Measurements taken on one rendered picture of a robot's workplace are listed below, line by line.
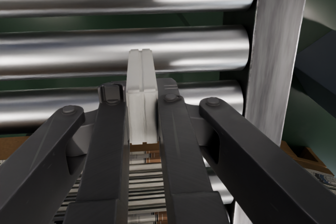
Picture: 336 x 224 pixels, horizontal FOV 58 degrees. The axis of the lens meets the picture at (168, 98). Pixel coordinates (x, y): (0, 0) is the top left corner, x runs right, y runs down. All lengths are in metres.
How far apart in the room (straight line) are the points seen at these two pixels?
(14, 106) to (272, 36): 0.28
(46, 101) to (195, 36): 0.17
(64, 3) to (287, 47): 0.22
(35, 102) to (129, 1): 0.15
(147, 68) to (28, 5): 0.17
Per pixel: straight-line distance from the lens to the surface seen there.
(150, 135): 0.15
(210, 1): 0.31
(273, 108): 0.36
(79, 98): 0.34
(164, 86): 0.16
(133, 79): 0.15
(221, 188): 0.42
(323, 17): 1.31
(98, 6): 0.30
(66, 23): 1.14
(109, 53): 0.31
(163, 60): 0.31
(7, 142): 0.35
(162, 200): 0.26
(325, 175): 1.39
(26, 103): 0.36
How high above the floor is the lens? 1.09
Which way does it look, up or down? 64 degrees down
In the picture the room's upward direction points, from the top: 168 degrees clockwise
